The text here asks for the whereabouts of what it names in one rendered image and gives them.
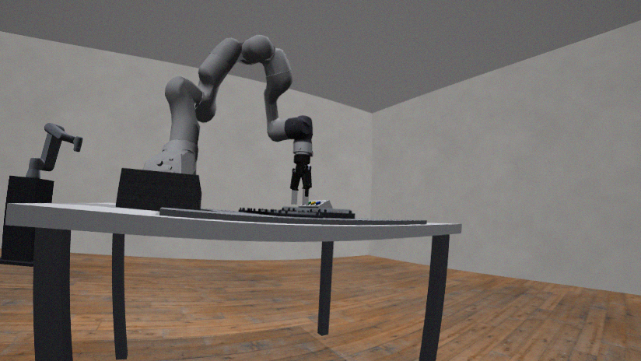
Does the white button panel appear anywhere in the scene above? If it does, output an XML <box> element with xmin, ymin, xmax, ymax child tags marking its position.
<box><xmin>298</xmin><ymin>200</ymin><xmax>332</xmax><ymax>209</ymax></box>

